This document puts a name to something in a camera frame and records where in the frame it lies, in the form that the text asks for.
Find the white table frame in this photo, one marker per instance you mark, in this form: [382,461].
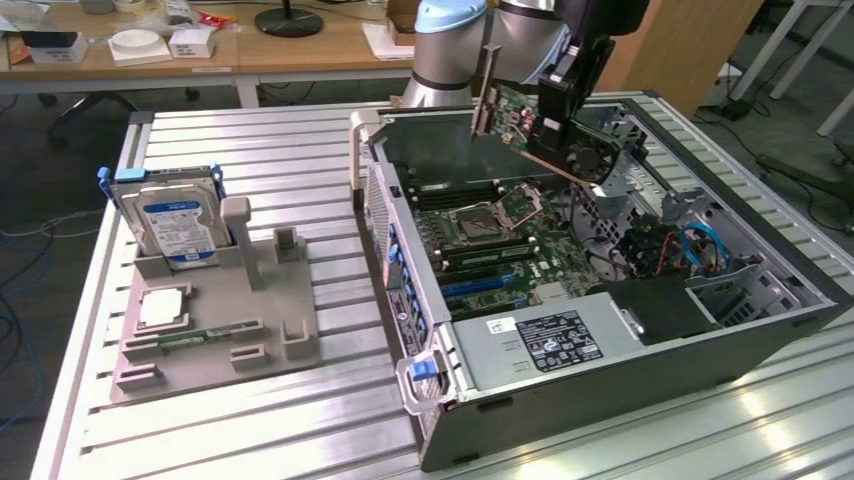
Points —
[761,60]

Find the green RAM stick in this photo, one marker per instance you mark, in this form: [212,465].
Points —
[200,336]

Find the green motherboard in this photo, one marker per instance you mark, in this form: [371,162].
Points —
[534,260]

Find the blue case latch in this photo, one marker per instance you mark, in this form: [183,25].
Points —
[422,371]

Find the installed RAM stick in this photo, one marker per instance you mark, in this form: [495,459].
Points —
[487,256]

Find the grey power supply unit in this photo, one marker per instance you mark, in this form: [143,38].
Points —
[507,360]

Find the green graphics card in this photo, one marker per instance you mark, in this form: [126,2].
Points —
[507,107]

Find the blue expansion slot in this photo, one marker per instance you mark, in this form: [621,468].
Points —
[474,286]

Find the grey metal drive bracket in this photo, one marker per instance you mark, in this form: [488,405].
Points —
[734,295]

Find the red packet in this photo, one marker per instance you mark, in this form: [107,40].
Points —
[215,21]

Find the white cardboard box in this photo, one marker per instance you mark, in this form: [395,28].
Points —
[192,45]

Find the metal socket cover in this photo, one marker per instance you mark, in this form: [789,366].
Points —
[521,202]

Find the white paper stack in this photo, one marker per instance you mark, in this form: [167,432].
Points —
[387,47]

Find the black open PC case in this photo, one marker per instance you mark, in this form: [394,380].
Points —
[601,400]

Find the black power strip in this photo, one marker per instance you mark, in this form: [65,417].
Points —
[734,110]

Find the black and white box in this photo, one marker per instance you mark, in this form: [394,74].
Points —
[56,52]

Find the black round lamp base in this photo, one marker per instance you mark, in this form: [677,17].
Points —
[290,22]

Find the black chair base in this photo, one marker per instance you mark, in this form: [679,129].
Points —
[87,116]

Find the wooden cabinet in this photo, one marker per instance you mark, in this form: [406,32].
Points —
[694,50]

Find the black floor stand base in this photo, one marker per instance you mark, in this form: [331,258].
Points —
[814,172]

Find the CPU socket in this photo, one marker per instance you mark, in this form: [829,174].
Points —
[476,225]

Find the grey plastic parts rack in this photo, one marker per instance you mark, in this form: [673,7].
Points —
[220,310]

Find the dark packet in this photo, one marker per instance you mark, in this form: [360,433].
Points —
[179,12]

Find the brown cardboard box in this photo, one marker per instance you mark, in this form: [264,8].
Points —
[400,15]

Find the metal disk bay cage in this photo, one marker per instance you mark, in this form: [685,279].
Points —
[621,225]

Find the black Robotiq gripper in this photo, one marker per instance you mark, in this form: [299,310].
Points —
[594,50]

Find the silver CPU chip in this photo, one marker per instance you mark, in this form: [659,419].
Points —
[163,307]

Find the hard disk with blue caddy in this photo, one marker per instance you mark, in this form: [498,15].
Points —
[174,225]

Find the grey cup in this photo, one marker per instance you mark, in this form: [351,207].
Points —
[98,6]

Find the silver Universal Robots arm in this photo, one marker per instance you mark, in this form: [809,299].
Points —
[447,50]

